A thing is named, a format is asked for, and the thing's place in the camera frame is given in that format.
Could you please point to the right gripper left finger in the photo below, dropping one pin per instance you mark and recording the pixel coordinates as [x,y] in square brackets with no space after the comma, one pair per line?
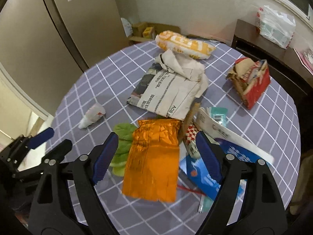
[102,156]

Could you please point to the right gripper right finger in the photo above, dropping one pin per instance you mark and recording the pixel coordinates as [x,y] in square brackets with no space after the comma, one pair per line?
[211,154]

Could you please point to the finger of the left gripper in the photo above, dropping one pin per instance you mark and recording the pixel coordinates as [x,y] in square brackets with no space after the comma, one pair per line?
[59,152]
[40,138]

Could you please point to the red checked ketchup packet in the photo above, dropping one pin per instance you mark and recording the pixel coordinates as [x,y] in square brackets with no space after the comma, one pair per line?
[189,141]

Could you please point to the green leafy vegetable bundle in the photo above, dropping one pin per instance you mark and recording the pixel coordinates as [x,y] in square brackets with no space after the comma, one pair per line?
[124,132]

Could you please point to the orange foil snack bag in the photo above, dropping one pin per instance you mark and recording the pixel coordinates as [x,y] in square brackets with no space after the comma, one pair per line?
[152,166]

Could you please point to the white red sauce packet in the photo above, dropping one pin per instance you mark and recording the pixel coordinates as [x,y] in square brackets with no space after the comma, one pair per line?
[94,113]

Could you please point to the blue white medicine box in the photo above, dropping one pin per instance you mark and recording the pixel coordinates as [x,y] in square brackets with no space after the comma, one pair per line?
[196,171]

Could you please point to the white long carton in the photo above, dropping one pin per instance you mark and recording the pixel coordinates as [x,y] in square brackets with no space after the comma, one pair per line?
[229,140]

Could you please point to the teal wrapper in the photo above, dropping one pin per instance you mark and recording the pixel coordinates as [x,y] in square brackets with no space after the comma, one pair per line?
[219,114]

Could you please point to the grey checked tablecloth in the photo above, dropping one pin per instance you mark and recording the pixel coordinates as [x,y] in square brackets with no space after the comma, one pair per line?
[252,195]

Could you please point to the folded newspaper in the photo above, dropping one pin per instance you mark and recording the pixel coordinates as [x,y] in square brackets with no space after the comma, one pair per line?
[170,85]

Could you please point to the beige refrigerator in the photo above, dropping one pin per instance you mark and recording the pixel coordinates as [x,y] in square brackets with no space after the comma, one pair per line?
[46,45]

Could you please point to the yellow white snack bag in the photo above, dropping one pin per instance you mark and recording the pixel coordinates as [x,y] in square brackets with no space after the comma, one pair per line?
[193,48]

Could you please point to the dark wooden cabinet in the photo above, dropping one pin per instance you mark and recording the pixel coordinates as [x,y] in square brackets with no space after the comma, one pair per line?
[285,68]

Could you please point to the pink papers on cabinet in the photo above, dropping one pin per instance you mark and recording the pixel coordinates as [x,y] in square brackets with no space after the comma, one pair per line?
[304,61]

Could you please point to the small yellow box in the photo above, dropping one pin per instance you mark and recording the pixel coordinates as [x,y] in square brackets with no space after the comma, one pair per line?
[149,33]

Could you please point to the open red cardboard box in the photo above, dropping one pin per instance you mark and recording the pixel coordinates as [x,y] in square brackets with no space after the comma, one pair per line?
[138,28]

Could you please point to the white plastic bag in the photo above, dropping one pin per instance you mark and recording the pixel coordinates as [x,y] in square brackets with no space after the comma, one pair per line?
[276,26]

